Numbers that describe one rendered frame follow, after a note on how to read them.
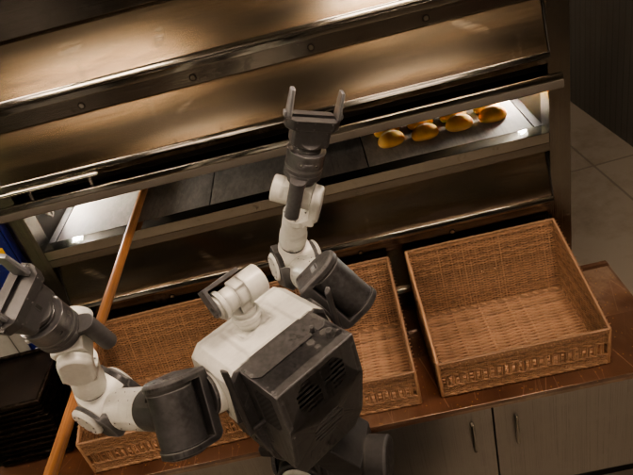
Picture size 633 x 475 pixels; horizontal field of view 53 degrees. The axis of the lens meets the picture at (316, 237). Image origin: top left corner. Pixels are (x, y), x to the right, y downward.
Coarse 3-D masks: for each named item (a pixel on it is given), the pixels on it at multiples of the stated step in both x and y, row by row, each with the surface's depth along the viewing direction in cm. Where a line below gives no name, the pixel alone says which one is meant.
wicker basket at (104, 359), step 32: (128, 320) 237; (160, 320) 238; (192, 320) 238; (224, 320) 238; (128, 352) 242; (160, 352) 242; (192, 352) 242; (224, 416) 204; (96, 448) 207; (128, 448) 218
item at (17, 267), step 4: (0, 256) 100; (4, 256) 100; (8, 256) 101; (0, 260) 101; (4, 260) 101; (8, 260) 101; (12, 260) 101; (4, 264) 102; (8, 264) 102; (12, 264) 101; (16, 264) 102; (20, 264) 103; (8, 268) 103; (12, 268) 103; (16, 268) 102; (20, 268) 103; (24, 268) 104; (28, 268) 106; (12, 272) 105; (16, 272) 104; (20, 272) 104; (24, 272) 104; (28, 272) 104
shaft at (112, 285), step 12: (144, 192) 239; (132, 216) 224; (132, 228) 217; (120, 252) 205; (120, 264) 200; (120, 276) 196; (108, 288) 189; (108, 300) 185; (108, 312) 182; (96, 348) 169; (72, 396) 153; (72, 408) 150; (72, 420) 148; (60, 432) 144; (60, 444) 142; (60, 456) 140; (48, 468) 136
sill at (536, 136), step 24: (480, 144) 214; (504, 144) 212; (528, 144) 213; (384, 168) 216; (408, 168) 214; (432, 168) 215; (264, 192) 222; (336, 192) 218; (168, 216) 224; (192, 216) 220; (216, 216) 220; (72, 240) 226; (96, 240) 222; (120, 240) 222
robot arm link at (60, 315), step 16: (32, 272) 105; (16, 288) 105; (32, 288) 104; (48, 288) 108; (0, 304) 103; (16, 304) 102; (32, 304) 104; (48, 304) 108; (64, 304) 111; (16, 320) 101; (32, 320) 105; (48, 320) 108; (64, 320) 110; (32, 336) 108; (48, 336) 108; (64, 336) 111
